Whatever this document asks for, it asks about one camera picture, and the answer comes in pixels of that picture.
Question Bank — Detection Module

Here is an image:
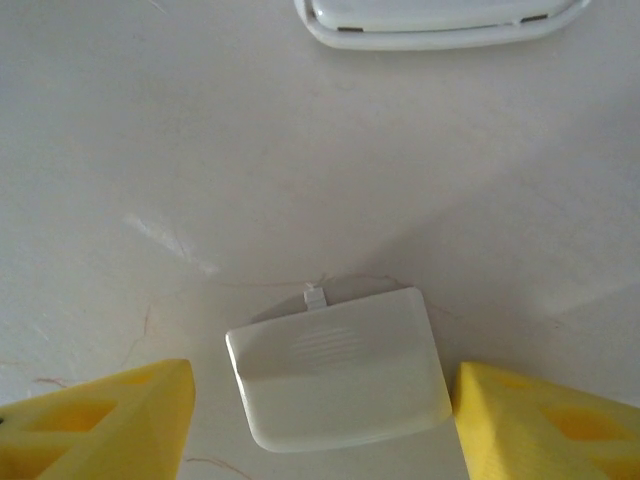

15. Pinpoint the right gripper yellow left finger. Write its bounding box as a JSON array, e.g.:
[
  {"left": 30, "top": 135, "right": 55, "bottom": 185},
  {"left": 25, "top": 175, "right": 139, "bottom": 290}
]
[{"left": 0, "top": 358, "right": 195, "bottom": 480}]

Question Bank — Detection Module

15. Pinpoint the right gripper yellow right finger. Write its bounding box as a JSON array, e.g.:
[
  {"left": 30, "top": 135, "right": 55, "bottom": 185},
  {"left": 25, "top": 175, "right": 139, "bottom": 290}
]
[{"left": 452, "top": 362, "right": 640, "bottom": 480}]

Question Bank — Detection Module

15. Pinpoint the white battery compartment cover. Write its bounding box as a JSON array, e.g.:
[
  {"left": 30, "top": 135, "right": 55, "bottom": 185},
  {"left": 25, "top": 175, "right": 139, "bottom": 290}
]
[{"left": 224, "top": 282, "right": 454, "bottom": 454}]

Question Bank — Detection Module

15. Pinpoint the white remote control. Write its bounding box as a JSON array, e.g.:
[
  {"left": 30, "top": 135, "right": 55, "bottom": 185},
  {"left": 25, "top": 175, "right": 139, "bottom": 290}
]
[{"left": 292, "top": 0, "right": 592, "bottom": 51}]

